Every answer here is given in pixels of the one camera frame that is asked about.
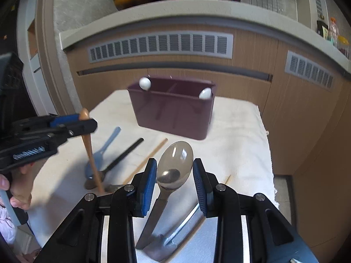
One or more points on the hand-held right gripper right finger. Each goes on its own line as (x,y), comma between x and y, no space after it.
(201,190)

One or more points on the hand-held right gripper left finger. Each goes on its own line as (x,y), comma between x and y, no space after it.
(146,190)

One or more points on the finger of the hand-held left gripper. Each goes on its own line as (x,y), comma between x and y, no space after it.
(82,127)
(65,119)

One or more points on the brown wooden spoon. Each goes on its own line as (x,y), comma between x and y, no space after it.
(92,156)

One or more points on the light blue plastic spoon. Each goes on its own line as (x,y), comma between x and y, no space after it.
(109,142)

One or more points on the maroon utensil holder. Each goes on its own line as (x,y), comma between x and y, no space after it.
(172,115)

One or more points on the person's left hand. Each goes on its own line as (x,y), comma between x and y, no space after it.
(21,189)

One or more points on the wooden chopstick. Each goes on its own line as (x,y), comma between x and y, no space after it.
(227,180)
(149,159)

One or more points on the white table cloth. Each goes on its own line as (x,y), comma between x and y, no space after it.
(233,142)

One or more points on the white round-ended utensil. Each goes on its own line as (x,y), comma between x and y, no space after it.
(144,83)
(205,93)

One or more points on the person's pink clothing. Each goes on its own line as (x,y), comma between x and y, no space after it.
(6,224)

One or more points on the long grey vent grille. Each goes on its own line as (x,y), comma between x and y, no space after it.
(161,46)

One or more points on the wooden kitchen cabinet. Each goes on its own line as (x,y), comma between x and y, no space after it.
(301,120)

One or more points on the short grey vent grille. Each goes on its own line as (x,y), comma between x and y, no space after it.
(309,70)

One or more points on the dark sauce bottle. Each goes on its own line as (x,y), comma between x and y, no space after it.
(322,30)

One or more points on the jar with yellow lid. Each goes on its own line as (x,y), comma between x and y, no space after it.
(343,46)

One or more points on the white door frame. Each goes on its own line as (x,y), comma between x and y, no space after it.
(27,60)

